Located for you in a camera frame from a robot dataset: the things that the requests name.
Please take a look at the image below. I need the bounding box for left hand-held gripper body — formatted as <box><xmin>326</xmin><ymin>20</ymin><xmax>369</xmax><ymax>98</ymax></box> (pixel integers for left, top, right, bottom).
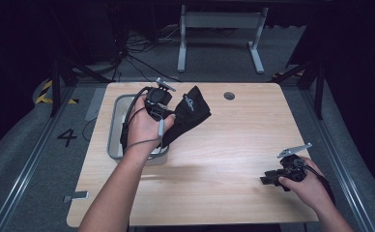
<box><xmin>144</xmin><ymin>76</ymin><xmax>177</xmax><ymax>123</ymax></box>

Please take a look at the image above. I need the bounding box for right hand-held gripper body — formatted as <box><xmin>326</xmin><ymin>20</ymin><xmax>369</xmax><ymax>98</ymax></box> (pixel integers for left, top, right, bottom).
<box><xmin>275</xmin><ymin>142</ymin><xmax>308</xmax><ymax>191</ymax></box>

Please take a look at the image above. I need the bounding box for person's right hand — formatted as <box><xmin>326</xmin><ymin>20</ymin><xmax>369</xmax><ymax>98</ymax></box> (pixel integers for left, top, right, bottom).
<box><xmin>277</xmin><ymin>157</ymin><xmax>334</xmax><ymax>212</ymax></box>

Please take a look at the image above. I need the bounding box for person's left hand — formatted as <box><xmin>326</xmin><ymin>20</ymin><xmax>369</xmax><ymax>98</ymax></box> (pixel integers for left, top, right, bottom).
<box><xmin>125</xmin><ymin>95</ymin><xmax>177</xmax><ymax>157</ymax></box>

